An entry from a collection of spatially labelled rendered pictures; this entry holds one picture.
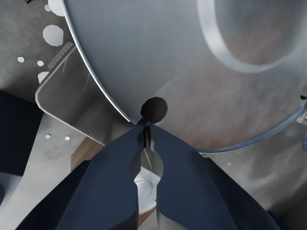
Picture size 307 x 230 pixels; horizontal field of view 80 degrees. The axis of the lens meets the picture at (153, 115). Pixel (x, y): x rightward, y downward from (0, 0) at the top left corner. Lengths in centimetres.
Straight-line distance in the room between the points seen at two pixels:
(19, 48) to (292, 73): 88
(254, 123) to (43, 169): 109
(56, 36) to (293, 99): 27
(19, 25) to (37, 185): 80
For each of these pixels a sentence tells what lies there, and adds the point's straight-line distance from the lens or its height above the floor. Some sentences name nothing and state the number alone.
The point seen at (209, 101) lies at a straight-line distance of 16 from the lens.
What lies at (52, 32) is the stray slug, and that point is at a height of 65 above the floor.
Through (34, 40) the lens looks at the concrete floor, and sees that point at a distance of 92.
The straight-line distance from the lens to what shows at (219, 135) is 19.
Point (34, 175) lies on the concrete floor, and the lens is 121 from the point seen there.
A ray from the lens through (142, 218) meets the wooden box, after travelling 104.
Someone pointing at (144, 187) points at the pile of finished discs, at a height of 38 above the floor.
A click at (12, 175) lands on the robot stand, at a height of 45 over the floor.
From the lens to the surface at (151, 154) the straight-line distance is 17.
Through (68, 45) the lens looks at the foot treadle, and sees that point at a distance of 74.
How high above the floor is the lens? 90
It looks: 56 degrees down
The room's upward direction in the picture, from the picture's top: 140 degrees clockwise
